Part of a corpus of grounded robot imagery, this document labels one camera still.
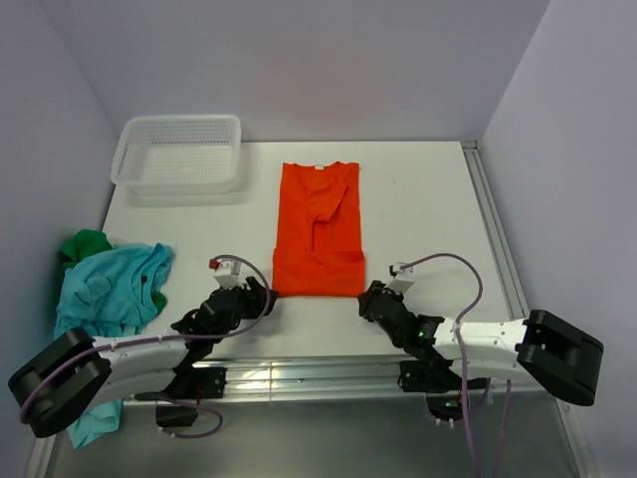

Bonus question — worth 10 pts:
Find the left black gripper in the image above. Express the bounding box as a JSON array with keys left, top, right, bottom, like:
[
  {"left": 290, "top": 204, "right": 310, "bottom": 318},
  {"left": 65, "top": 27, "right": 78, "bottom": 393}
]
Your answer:
[{"left": 211, "top": 275, "right": 279, "bottom": 344}]

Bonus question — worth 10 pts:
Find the orange t shirt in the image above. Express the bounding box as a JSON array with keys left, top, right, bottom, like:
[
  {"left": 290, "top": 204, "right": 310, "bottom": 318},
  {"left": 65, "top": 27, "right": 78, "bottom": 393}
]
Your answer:
[{"left": 273, "top": 161, "right": 366, "bottom": 298}]

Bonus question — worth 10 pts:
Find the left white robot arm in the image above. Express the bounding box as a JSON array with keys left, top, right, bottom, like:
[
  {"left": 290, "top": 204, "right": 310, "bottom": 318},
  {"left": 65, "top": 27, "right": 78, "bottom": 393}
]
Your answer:
[{"left": 8, "top": 277, "right": 279, "bottom": 438}]

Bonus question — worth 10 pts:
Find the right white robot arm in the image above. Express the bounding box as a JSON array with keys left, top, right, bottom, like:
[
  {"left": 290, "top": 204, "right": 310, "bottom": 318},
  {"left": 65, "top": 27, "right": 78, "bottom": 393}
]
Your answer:
[{"left": 357, "top": 281, "right": 604, "bottom": 406}]

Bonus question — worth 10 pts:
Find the teal t shirt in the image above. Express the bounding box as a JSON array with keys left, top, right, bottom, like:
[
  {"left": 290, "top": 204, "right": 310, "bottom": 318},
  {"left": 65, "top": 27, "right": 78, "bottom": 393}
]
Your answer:
[{"left": 52, "top": 242, "right": 176, "bottom": 450}]

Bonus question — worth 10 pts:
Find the white perforated plastic basket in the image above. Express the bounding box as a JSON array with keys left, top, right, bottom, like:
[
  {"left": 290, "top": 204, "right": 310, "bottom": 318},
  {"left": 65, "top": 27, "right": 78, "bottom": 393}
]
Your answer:
[{"left": 110, "top": 115, "right": 246, "bottom": 205}]

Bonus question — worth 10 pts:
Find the green t shirt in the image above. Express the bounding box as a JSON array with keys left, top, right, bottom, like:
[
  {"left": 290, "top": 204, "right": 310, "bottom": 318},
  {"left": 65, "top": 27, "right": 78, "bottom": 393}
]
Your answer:
[{"left": 60, "top": 228, "right": 168, "bottom": 313}]

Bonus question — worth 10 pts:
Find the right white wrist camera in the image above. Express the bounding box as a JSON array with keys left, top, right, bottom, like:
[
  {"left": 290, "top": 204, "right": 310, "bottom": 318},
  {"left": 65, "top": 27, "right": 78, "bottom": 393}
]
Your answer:
[{"left": 386, "top": 263, "right": 415, "bottom": 295}]

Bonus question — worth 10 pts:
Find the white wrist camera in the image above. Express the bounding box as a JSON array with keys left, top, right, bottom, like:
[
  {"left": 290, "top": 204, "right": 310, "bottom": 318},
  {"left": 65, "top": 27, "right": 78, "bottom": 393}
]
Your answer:
[
  {"left": 209, "top": 259, "right": 242, "bottom": 289},
  {"left": 386, "top": 263, "right": 415, "bottom": 295}
]

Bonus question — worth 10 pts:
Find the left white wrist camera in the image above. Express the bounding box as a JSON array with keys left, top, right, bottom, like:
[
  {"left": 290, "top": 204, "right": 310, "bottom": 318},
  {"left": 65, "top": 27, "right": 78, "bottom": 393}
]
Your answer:
[{"left": 209, "top": 259, "right": 242, "bottom": 289}]

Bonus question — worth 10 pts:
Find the front aluminium rail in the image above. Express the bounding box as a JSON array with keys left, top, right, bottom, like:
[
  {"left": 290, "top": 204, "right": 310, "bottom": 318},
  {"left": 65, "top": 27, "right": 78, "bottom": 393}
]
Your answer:
[{"left": 193, "top": 356, "right": 407, "bottom": 403}]

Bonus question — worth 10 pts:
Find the aluminium rail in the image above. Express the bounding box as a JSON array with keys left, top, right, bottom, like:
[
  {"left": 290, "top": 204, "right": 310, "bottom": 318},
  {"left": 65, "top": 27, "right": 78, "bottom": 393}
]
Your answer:
[
  {"left": 461, "top": 140, "right": 599, "bottom": 477},
  {"left": 193, "top": 356, "right": 407, "bottom": 403}
]

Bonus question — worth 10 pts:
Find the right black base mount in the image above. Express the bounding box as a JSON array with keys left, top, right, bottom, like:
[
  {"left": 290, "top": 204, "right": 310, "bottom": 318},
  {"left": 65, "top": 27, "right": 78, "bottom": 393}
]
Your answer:
[{"left": 397, "top": 360, "right": 464, "bottom": 427}]

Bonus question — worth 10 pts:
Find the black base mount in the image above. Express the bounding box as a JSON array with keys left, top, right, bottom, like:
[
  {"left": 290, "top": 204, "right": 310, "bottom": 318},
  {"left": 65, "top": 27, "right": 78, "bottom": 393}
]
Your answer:
[
  {"left": 397, "top": 360, "right": 464, "bottom": 427},
  {"left": 133, "top": 366, "right": 226, "bottom": 439}
]

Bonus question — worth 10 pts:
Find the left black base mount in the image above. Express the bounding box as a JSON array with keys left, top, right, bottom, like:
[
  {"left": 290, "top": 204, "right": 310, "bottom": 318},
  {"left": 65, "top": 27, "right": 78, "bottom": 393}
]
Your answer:
[{"left": 133, "top": 366, "right": 226, "bottom": 439}]

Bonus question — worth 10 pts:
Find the right aluminium rail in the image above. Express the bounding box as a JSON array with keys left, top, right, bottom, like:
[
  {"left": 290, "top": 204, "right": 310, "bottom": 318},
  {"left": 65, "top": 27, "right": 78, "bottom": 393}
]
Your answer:
[{"left": 461, "top": 140, "right": 599, "bottom": 477}]

